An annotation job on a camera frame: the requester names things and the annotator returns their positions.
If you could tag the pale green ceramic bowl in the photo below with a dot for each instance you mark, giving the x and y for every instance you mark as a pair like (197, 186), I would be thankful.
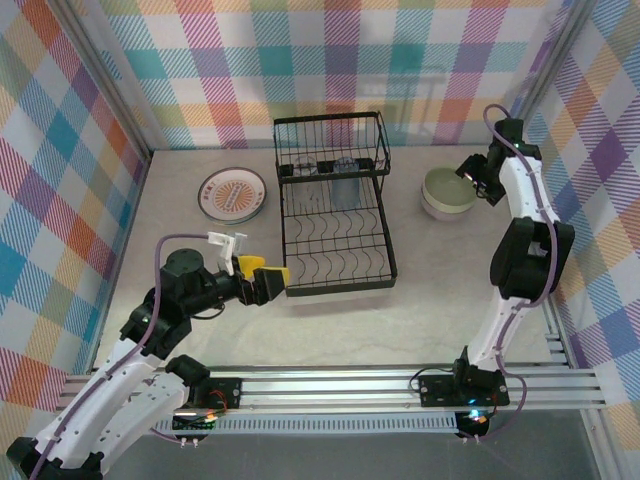
(450, 187)

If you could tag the purple ceramic bowl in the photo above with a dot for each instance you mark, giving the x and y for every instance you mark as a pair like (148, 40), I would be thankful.
(445, 216)

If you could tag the white plate orange sun print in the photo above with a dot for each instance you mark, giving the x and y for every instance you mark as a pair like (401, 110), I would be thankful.
(230, 195)

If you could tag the clear drinking glass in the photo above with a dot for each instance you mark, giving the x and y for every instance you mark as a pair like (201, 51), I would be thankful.
(305, 165)

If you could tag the blue translucent tumbler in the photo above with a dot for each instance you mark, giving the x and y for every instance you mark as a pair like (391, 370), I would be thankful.
(346, 192)

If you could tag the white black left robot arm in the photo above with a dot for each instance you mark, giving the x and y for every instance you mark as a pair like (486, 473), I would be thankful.
(115, 395)

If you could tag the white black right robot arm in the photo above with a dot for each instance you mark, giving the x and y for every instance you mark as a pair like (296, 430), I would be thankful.
(530, 190)

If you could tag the green circuit board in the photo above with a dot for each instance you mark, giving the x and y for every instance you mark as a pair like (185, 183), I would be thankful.
(195, 425)

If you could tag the black round controller box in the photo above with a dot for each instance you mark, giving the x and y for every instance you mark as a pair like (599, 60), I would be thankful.
(475, 425)

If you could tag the aluminium frame post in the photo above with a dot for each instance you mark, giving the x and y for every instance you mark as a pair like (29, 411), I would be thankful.
(542, 75)
(106, 75)

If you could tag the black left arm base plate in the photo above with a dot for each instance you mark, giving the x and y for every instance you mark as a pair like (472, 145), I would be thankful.
(232, 385)

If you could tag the aluminium mounting rail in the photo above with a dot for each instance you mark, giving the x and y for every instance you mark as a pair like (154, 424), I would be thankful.
(325, 385)

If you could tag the aluminium table edge rail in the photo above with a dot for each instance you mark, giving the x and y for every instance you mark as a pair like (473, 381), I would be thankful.
(557, 345)

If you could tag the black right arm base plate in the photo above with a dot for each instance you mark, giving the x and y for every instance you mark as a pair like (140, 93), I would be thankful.
(432, 390)

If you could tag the aluminium frame leg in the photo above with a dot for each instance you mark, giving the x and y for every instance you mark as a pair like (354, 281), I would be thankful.
(600, 450)

